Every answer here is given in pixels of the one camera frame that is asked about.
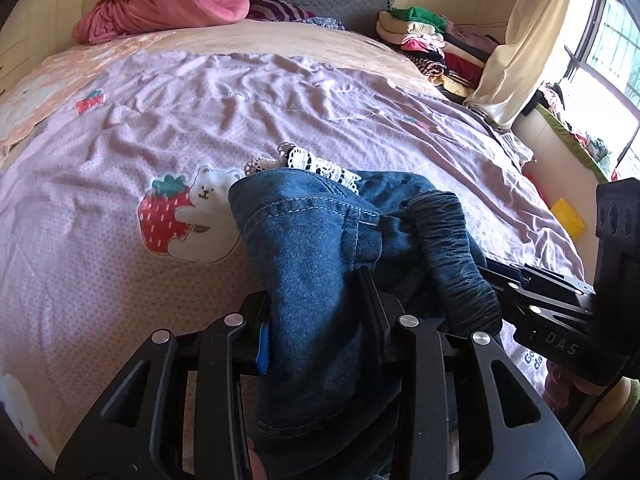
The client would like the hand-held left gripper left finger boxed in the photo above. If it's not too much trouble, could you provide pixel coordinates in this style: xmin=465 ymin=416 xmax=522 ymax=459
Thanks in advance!
xmin=55 ymin=292 xmax=273 ymax=480

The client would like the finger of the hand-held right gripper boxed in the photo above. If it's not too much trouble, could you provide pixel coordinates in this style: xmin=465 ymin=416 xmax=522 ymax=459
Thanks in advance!
xmin=481 ymin=259 xmax=601 ymax=328

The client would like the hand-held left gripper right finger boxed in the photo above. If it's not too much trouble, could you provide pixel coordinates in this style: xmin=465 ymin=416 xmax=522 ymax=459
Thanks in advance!
xmin=355 ymin=267 xmax=586 ymax=480

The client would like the blue denim garment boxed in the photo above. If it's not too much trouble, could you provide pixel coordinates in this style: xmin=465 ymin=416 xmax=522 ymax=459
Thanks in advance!
xmin=227 ymin=142 xmax=503 ymax=480

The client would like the person's right forearm green sleeve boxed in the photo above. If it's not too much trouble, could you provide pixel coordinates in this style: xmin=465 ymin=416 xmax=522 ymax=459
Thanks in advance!
xmin=575 ymin=375 xmax=640 ymax=466

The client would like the person's right hand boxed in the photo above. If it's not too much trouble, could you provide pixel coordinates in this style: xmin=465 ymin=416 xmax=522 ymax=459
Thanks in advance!
xmin=542 ymin=362 xmax=578 ymax=411

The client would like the yellow packet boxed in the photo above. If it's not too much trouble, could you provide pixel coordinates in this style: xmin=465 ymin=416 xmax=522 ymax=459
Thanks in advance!
xmin=550 ymin=199 xmax=586 ymax=238

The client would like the green edged basket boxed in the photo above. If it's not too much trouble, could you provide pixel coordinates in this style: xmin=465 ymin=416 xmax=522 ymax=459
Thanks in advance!
xmin=535 ymin=82 xmax=616 ymax=181

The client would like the purple printed bed sheet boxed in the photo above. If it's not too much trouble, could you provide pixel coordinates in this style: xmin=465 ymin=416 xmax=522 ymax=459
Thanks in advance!
xmin=0 ymin=50 xmax=586 ymax=471

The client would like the window with grille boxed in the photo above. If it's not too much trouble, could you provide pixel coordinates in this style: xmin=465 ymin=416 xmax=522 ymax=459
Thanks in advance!
xmin=565 ymin=0 xmax=640 ymax=181

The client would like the cream curtain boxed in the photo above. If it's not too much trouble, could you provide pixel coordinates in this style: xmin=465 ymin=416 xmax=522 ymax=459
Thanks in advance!
xmin=465 ymin=0 xmax=581 ymax=128

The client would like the pile of folded clothes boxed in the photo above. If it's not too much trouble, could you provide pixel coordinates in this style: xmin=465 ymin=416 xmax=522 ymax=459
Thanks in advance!
xmin=377 ymin=6 xmax=501 ymax=103

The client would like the beige bed cover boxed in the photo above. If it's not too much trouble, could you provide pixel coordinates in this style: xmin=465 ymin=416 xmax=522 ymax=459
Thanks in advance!
xmin=145 ymin=20 xmax=431 ymax=88

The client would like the blue patterned cloth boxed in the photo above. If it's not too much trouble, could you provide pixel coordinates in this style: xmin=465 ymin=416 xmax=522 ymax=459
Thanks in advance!
xmin=305 ymin=16 xmax=346 ymax=31

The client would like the purple striped cloth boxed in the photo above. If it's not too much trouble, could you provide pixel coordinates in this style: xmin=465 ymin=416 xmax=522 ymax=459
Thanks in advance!
xmin=245 ymin=0 xmax=316 ymax=23

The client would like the peach printed bed sheet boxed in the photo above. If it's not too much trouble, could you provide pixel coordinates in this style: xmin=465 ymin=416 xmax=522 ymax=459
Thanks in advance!
xmin=0 ymin=35 xmax=176 ymax=161

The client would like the pink blanket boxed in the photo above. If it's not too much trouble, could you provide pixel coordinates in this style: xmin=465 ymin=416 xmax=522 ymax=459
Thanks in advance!
xmin=72 ymin=0 xmax=251 ymax=43

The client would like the cream wardrobe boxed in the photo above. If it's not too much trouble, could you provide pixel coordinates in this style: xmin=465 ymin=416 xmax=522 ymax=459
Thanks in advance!
xmin=0 ymin=0 xmax=131 ymax=96

